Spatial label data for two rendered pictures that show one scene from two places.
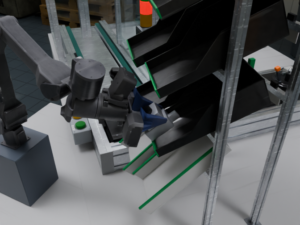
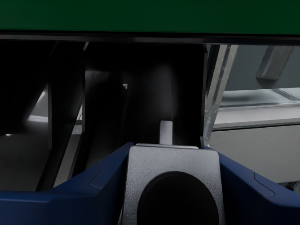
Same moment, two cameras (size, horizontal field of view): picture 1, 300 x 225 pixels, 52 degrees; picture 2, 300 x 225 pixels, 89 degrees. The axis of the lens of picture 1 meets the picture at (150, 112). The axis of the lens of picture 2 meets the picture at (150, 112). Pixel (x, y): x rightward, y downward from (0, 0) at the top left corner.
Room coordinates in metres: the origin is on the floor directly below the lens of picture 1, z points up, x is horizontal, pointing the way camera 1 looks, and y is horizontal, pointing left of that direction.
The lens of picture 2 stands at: (0.57, 0.04, 1.35)
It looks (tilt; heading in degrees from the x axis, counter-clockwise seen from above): 33 degrees down; 283
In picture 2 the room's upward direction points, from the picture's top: 1 degrees clockwise
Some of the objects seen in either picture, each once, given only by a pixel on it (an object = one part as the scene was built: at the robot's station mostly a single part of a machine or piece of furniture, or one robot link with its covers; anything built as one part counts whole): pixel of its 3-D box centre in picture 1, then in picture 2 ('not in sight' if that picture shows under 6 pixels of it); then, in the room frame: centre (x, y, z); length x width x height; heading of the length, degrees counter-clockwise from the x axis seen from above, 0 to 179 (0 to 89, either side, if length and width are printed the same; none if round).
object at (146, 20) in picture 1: (146, 19); not in sight; (1.23, 0.01, 1.29); 0.05 x 0.05 x 0.05
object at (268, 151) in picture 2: not in sight; (232, 135); (0.06, -1.15, 0.43); 1.11 x 0.68 x 0.86; 20
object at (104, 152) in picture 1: (85, 99); not in sight; (1.22, 0.30, 0.91); 0.89 x 0.06 x 0.11; 20
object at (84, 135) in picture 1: (78, 122); not in sight; (1.02, 0.29, 0.93); 0.21 x 0.07 x 0.06; 20
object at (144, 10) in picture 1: (146, 6); not in sight; (1.23, 0.01, 1.34); 0.05 x 0.05 x 0.05
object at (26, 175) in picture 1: (23, 164); not in sight; (0.74, 0.42, 0.96); 0.14 x 0.14 x 0.20; 64
